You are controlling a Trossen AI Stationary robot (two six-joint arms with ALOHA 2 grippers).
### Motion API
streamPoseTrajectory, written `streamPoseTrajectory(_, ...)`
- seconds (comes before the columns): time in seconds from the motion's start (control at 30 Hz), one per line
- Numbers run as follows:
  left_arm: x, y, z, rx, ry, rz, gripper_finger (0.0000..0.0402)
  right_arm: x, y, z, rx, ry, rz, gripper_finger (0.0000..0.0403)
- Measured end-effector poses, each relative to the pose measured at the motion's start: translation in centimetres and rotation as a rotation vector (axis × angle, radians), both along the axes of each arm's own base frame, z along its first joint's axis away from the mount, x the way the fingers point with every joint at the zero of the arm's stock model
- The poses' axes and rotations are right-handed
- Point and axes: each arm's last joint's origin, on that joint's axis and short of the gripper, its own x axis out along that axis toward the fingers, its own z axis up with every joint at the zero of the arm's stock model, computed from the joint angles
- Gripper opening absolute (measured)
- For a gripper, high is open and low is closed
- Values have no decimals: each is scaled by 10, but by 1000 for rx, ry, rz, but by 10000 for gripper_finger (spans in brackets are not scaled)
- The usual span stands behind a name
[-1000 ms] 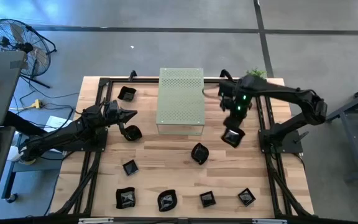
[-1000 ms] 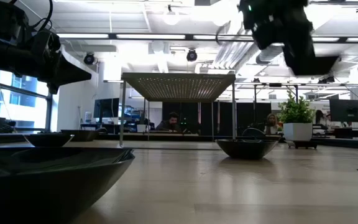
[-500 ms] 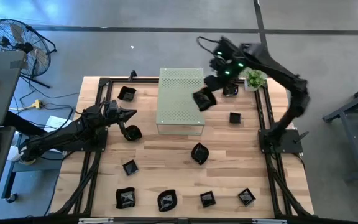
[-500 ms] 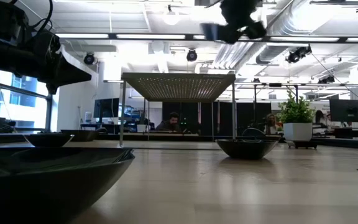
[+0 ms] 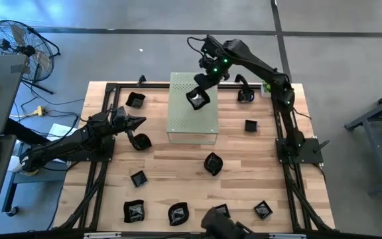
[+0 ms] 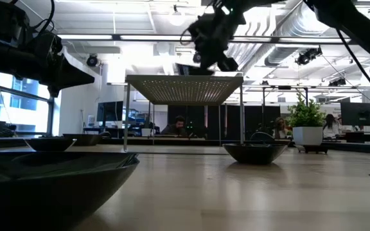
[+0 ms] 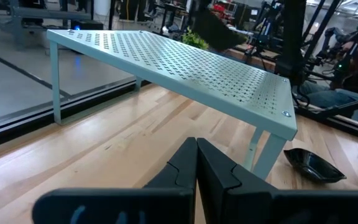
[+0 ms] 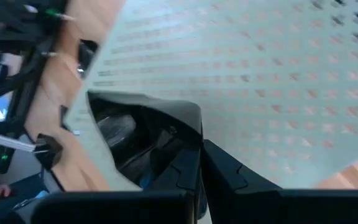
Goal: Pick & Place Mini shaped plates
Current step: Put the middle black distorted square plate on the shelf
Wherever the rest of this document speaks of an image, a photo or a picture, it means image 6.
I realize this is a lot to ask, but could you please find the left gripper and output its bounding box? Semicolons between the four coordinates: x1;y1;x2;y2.
33;53;95;97

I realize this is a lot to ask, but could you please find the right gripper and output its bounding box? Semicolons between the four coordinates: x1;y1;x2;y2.
189;6;247;72

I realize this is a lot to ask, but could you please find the small dark bowl-shaped plate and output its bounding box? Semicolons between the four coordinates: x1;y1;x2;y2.
222;143;289;166

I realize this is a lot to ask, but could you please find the perforated metal shelf rack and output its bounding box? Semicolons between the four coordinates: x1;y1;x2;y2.
123;74;245;155

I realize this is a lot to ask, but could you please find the black computer monitor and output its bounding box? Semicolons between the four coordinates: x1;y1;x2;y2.
340;101;370;127
96;101;124;123

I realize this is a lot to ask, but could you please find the round white pendant lamp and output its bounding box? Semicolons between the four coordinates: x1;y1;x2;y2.
168;4;186;27

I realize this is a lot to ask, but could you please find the large window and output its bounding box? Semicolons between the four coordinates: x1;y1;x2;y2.
0;69;56;135

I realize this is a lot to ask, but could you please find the long linear ceiling light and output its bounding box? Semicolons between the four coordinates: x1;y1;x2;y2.
58;33;353;45

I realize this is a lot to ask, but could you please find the person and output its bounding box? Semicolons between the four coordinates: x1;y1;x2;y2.
161;115;189;137
322;114;342;139
273;117;290;139

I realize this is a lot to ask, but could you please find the dark office chair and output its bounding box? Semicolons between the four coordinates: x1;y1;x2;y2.
251;131;275;144

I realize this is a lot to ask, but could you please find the black ceiling spotlight cluster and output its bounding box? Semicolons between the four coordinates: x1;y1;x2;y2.
295;46;323;66
328;78;347;87

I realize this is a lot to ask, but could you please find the green potted plant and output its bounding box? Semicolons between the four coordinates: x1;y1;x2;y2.
286;92;326;128

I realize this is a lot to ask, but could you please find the dark glossy plate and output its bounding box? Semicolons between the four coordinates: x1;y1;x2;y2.
0;151;140;231

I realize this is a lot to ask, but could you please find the white plant pot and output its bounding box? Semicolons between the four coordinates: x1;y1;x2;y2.
292;126;324;146

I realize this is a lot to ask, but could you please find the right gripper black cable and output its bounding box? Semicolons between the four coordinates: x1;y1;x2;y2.
180;27;194;46

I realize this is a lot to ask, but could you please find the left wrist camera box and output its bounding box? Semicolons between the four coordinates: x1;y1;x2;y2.
27;30;64;62

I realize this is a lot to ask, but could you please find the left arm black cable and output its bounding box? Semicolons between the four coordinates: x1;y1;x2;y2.
30;0;56;38

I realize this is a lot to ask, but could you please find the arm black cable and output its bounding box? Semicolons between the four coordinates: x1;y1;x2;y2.
335;28;370;108
30;0;56;38

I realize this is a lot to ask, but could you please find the black partition wall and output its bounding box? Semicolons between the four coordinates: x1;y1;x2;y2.
167;105;281;141

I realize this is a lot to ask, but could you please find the silver ventilation duct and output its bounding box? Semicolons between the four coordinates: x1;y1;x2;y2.
263;6;330;68

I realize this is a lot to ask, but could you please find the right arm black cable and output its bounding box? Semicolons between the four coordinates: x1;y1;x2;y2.
335;28;370;108

